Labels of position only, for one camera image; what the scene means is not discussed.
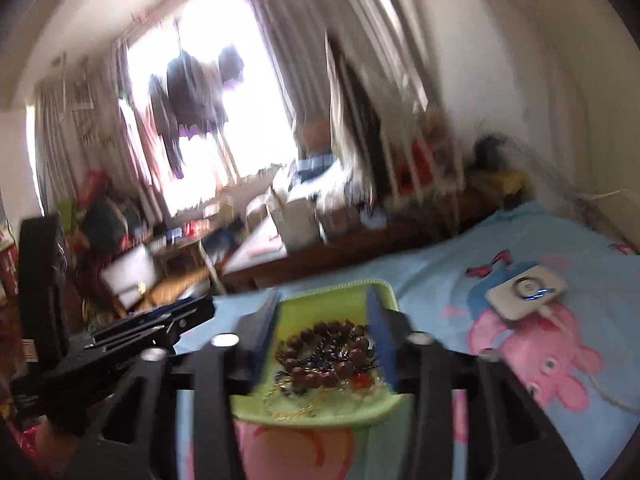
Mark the wooden armchair white cushion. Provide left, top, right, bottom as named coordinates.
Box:
left=99, top=245, right=209, bottom=312

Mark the dark hanging jacket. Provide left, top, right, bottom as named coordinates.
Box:
left=149, top=47, right=244, bottom=179

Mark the dark wooden desk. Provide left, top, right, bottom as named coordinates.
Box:
left=219, top=188, right=498, bottom=292

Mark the white portable wifi device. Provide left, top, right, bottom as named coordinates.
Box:
left=485, top=264, right=567, bottom=322

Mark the cloth covered monitor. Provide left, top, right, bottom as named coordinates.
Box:
left=326, top=32, right=390, bottom=204

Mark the blue cartoon pig bedsheet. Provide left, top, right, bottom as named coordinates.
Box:
left=174, top=201, right=640, bottom=480

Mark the grey curtain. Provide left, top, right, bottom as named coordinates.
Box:
left=248, top=0, right=427, bottom=126

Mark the white charging cable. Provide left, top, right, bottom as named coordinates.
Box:
left=537, top=303, right=640, bottom=411

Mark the gold chain necklace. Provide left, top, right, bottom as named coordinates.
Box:
left=261, top=383, right=321, bottom=421

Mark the green plastic basket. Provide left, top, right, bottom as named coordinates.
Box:
left=231, top=280, right=404, bottom=430

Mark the brown bead bracelet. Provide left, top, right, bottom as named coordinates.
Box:
left=274, top=320, right=376, bottom=390

